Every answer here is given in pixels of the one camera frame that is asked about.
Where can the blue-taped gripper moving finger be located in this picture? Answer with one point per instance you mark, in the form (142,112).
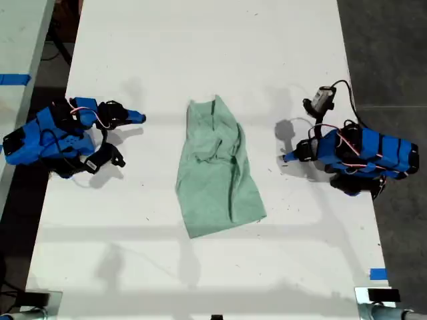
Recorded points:
(292,159)
(133,120)

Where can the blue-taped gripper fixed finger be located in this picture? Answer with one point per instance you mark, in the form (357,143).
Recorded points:
(135,114)
(291,155)

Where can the pale green T-shirt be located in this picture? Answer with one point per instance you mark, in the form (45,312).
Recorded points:
(217,180)

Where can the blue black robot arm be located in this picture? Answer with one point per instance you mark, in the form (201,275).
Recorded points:
(373,153)
(31,141)

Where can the long blue tape strip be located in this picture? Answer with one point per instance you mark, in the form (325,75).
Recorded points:
(13,79)

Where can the white side table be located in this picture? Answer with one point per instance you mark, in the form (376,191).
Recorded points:
(16,40)

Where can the short blue tape strip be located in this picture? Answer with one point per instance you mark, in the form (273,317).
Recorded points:
(378,274)

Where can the metal table clamp plate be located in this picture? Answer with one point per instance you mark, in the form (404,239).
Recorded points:
(55,301)
(361,295)

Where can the small black box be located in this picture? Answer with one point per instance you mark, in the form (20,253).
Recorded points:
(37,299)
(383,295)

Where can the small black clip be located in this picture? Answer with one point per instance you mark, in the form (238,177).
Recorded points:
(217,317)

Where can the grey metal pipe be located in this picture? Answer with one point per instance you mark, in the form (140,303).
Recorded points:
(390,314)

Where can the black camera stalk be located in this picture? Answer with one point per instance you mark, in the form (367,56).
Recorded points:
(115,155)
(318,125)

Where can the black camera box white label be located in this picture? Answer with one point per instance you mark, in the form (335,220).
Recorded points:
(93,163)
(318,99)

